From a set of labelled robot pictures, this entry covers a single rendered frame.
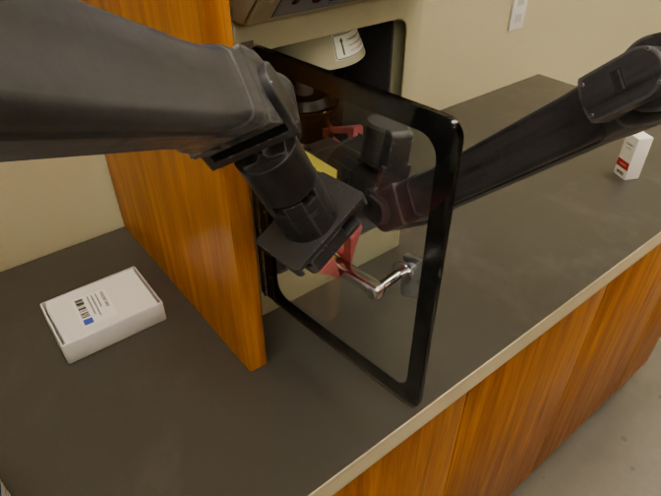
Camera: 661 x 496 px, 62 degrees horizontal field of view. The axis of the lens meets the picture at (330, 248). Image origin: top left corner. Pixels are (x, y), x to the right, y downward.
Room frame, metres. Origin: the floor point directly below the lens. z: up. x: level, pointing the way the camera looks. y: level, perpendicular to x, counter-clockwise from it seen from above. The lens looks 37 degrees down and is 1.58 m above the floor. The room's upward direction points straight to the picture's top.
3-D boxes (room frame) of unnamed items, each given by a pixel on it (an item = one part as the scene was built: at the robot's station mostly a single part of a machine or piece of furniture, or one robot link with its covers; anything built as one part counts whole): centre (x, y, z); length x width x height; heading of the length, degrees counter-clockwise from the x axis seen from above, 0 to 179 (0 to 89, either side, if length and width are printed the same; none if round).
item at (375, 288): (0.47, -0.04, 1.20); 0.10 x 0.05 x 0.03; 44
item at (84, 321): (0.65, 0.37, 0.96); 0.16 x 0.12 x 0.04; 128
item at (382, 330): (0.54, -0.01, 1.19); 0.30 x 0.01 x 0.40; 44
